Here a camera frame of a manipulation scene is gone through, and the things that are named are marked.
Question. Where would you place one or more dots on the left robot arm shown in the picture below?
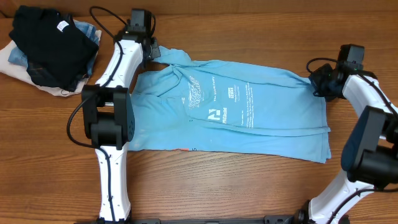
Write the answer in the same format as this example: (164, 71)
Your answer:
(108, 114)

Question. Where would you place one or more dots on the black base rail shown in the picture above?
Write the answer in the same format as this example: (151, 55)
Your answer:
(268, 219)

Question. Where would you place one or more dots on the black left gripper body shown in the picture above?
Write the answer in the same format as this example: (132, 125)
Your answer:
(155, 49)

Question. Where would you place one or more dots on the beige folded garment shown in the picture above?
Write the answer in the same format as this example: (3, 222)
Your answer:
(19, 72)

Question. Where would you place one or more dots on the black folded shirt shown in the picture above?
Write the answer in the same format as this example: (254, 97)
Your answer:
(56, 50)

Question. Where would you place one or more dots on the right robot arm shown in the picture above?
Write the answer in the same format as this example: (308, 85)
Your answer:
(369, 157)

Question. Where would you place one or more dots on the light blue printed t-shirt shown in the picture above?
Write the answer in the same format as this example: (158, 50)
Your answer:
(228, 107)

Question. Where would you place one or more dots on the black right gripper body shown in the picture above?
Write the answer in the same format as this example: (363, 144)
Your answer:
(329, 93)

